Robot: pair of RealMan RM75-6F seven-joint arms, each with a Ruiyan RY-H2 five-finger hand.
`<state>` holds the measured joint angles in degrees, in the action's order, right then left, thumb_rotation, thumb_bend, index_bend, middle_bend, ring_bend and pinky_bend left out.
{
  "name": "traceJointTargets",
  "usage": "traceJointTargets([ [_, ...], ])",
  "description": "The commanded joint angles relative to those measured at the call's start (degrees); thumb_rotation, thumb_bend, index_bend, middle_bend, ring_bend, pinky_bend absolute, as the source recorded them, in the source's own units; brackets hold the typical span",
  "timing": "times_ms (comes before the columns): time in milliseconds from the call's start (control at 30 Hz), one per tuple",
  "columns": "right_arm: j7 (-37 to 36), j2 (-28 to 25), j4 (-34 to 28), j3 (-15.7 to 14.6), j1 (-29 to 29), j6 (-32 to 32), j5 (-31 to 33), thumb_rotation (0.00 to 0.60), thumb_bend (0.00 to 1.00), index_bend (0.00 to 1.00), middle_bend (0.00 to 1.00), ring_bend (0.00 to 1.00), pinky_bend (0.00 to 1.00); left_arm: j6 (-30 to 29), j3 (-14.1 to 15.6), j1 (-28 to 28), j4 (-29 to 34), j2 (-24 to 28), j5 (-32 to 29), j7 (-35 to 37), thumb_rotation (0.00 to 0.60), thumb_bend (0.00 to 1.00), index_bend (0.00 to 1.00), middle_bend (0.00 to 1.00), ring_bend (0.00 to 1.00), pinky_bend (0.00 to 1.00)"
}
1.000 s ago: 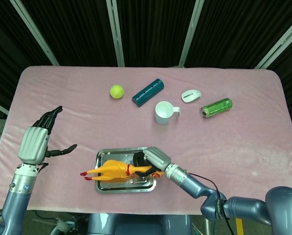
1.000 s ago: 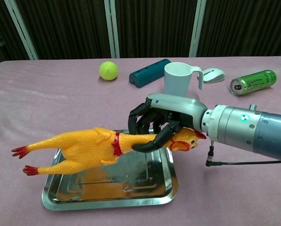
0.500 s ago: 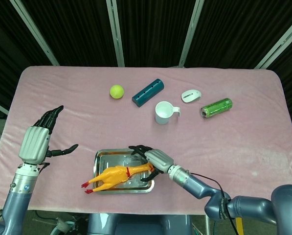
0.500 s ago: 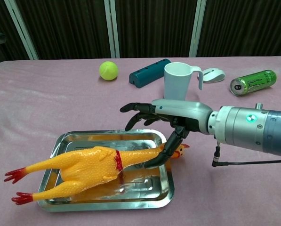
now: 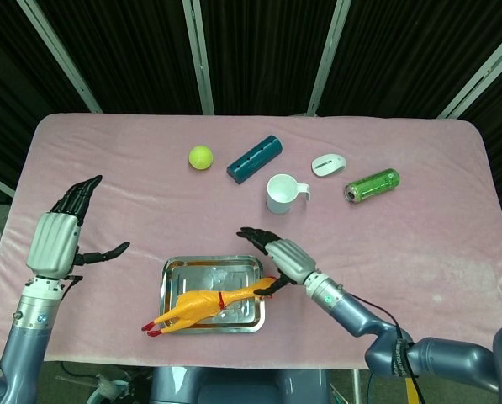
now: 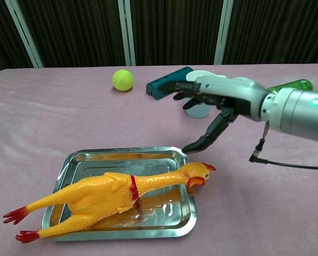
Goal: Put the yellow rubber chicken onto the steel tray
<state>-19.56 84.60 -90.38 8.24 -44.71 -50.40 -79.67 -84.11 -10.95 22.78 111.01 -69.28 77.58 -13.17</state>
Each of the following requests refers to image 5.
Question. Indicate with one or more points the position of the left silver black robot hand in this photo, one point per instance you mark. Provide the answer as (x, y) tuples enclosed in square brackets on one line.
[(53, 244)]

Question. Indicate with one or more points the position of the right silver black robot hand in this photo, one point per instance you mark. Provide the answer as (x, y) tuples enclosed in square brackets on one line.
[(292, 258)]

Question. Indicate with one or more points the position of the yellow rubber chicken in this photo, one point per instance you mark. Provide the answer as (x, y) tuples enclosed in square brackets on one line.
[(196, 305)]

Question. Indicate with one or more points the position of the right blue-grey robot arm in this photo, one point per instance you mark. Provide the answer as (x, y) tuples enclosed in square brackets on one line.
[(360, 315)]

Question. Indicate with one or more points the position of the rectangular metal tray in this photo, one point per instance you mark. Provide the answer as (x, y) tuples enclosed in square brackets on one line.
[(217, 271)]

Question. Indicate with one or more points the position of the white plastic mug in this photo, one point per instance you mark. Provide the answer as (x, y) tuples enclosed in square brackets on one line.
[(281, 193)]

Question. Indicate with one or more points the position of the pink table cloth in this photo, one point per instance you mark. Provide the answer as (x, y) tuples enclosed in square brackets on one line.
[(128, 202)]

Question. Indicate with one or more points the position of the white computer mouse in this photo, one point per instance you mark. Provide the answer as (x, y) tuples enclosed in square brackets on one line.
[(328, 165)]

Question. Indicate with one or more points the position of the green drink can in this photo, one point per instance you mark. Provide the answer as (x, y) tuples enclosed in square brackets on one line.
[(374, 185)]

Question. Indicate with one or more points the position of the yellow-green tennis ball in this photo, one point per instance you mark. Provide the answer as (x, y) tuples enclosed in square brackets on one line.
[(200, 157)]

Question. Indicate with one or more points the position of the blue-grey robot torso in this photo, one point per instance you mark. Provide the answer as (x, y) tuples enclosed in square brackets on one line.
[(234, 387)]

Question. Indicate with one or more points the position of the black pleated curtain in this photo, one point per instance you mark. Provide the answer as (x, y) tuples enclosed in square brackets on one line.
[(267, 50)]

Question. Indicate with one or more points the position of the white metal frame post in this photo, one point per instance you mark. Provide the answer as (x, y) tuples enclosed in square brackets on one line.
[(199, 54), (328, 54), (482, 76), (61, 59)]

